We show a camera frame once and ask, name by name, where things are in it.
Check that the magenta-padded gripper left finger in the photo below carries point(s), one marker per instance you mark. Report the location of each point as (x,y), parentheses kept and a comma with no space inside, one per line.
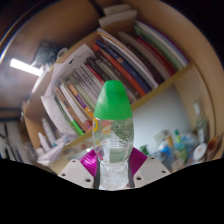
(87,163)

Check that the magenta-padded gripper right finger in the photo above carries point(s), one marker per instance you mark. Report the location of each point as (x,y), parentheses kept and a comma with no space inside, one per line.
(138,161)

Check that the clear bottle with green cap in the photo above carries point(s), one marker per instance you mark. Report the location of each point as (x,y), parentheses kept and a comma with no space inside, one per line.
(112,105)

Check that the wooden shelf unit with books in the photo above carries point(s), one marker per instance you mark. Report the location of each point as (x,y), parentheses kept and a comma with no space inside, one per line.
(126,63)

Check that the ceiling tube light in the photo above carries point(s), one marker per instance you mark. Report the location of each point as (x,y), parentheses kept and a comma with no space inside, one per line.
(26,66)

